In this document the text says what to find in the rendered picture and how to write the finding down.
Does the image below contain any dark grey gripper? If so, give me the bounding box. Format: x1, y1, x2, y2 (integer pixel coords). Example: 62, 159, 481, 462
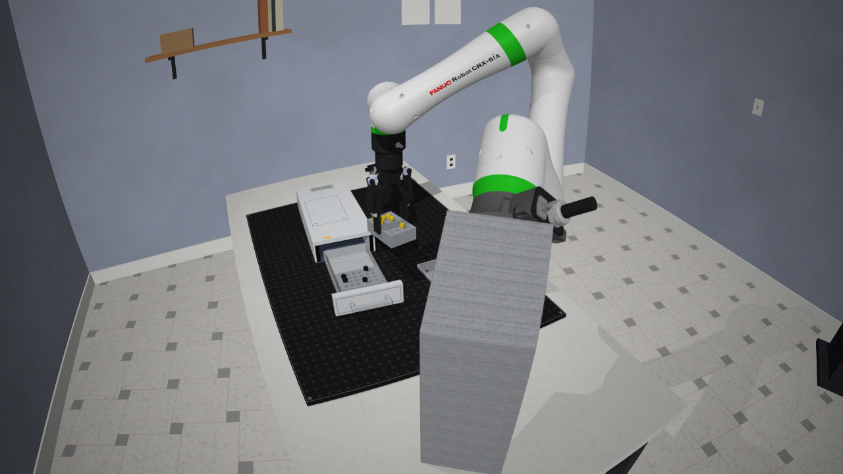
366, 151, 414, 234

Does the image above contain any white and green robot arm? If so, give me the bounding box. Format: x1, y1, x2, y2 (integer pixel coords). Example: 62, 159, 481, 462
367, 7, 597, 244

